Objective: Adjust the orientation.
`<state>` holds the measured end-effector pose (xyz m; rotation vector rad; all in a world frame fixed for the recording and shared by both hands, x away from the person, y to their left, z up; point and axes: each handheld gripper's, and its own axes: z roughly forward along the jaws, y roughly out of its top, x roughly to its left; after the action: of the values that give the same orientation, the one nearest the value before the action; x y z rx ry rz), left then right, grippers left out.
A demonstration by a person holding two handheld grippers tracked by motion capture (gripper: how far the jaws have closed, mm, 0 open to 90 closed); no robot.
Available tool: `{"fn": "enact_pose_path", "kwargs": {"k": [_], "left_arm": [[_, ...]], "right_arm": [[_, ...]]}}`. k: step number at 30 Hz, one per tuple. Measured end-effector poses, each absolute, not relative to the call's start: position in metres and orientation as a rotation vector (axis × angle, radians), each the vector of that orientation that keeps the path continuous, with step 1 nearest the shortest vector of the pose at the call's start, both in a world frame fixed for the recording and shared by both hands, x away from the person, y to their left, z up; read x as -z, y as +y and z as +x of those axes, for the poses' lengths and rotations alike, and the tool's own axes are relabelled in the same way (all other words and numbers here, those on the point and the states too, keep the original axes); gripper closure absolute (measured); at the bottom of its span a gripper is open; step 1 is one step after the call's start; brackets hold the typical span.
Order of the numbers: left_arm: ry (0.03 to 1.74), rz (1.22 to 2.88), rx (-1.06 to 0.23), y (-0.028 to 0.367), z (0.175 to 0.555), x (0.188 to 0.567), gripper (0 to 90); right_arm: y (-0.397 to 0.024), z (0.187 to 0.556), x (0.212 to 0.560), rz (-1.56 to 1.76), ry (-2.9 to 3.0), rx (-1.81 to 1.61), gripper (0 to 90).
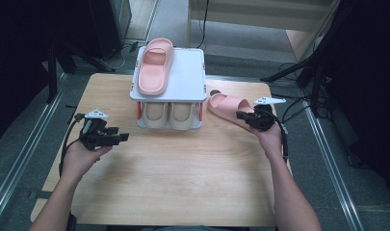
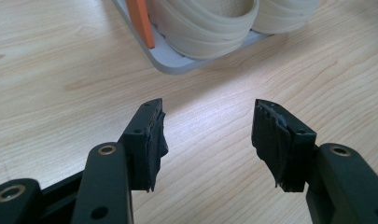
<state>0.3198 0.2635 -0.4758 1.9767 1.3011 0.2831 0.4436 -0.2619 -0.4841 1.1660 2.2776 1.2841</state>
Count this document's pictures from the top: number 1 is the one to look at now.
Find white floor cable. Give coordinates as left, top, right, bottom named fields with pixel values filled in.
left=100, top=44, right=134, bottom=70

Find black metal stand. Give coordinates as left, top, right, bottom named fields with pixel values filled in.
left=259, top=0, right=345, bottom=116

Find cream clog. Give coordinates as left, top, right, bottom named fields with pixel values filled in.
left=141, top=101, right=169, bottom=130
left=168, top=101, right=196, bottom=131

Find black hanging cable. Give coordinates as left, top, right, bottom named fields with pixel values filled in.
left=196, top=0, right=211, bottom=50

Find light wooden shelf unit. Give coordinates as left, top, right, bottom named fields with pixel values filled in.
left=186, top=0, right=341, bottom=62

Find white shoe rack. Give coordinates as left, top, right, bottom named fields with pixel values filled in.
left=129, top=46, right=208, bottom=131

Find pink slipper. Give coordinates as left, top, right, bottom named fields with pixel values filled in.
left=207, top=92, right=272, bottom=133
left=137, top=38, right=175, bottom=96

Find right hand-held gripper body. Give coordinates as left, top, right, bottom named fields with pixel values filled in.
left=253, top=96, right=287, bottom=132

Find left hand-held gripper black cable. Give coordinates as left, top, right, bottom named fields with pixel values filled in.
left=58, top=112, right=87, bottom=177

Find metal floor rail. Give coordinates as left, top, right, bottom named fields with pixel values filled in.
left=0, top=73, right=67, bottom=222
left=299, top=92, right=365, bottom=231

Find person's right hand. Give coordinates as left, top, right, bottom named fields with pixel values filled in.
left=251, top=124, right=286, bottom=159

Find black tripod stand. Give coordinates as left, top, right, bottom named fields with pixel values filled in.
left=46, top=41, right=117, bottom=104

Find grey tape strip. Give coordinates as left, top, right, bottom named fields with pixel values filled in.
left=28, top=191, right=54, bottom=200

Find person's left hand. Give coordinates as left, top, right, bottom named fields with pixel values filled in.
left=61, top=141, right=114, bottom=184

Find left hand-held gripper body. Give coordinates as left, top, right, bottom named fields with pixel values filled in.
left=78, top=109, right=114, bottom=151

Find black cabinet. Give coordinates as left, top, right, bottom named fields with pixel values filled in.
left=86, top=0, right=133, bottom=61

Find right hand-held gripper black cable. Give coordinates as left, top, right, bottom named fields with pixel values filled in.
left=268, top=110, right=290, bottom=164

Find black floor cables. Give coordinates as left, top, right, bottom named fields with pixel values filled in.
left=271, top=62, right=317, bottom=128

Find black curtain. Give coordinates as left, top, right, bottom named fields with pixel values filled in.
left=321, top=0, right=390, bottom=206
left=0, top=0, right=88, bottom=148

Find hand-held gripper black cable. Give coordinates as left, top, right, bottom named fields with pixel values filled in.
left=58, top=112, right=87, bottom=177
left=268, top=110, right=290, bottom=164

